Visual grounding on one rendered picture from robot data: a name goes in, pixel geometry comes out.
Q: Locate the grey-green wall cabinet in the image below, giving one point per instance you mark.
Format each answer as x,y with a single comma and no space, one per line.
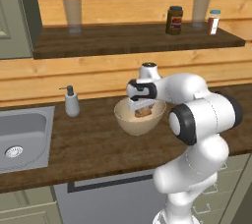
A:
30,5

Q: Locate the grey dishwasher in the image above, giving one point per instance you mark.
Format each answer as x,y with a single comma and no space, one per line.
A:
108,205

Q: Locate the beige base cabinet door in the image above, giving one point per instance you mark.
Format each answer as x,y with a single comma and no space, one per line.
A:
26,206

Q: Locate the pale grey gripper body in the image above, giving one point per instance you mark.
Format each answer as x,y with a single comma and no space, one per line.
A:
138,103

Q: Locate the grey soap dispenser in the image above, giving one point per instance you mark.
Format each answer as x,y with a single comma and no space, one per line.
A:
72,105

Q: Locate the dark jar with red label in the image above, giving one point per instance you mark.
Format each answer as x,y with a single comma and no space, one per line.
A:
174,20

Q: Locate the shallow beige drawer front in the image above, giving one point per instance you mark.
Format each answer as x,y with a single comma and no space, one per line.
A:
238,162

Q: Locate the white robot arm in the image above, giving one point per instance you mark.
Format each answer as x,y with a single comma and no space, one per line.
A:
200,116

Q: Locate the small bottle with blue cap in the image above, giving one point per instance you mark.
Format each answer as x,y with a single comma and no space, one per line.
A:
213,22

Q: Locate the grey-green wall cabinet door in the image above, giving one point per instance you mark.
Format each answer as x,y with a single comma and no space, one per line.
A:
11,15

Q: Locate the steel sink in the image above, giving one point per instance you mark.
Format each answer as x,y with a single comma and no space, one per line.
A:
23,136

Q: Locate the dark wooden shelf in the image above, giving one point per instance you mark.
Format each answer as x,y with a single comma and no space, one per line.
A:
131,41

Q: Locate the beige bowl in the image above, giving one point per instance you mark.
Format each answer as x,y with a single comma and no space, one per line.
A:
138,126

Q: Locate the brown bread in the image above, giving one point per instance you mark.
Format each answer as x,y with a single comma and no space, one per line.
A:
143,112

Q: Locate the clear drinking glass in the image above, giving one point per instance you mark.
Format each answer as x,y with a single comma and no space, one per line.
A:
73,15
200,10

